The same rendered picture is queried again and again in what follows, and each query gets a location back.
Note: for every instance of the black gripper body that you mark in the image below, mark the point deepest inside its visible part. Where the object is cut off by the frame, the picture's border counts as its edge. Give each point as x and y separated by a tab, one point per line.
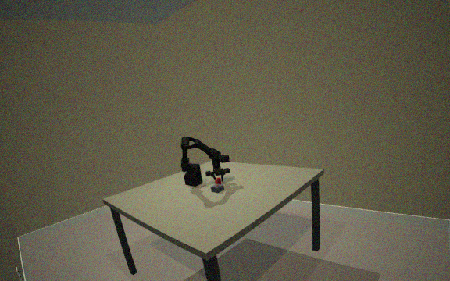
208	173

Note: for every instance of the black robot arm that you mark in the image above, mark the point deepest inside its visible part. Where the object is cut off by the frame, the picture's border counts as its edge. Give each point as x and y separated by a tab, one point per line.
211	152

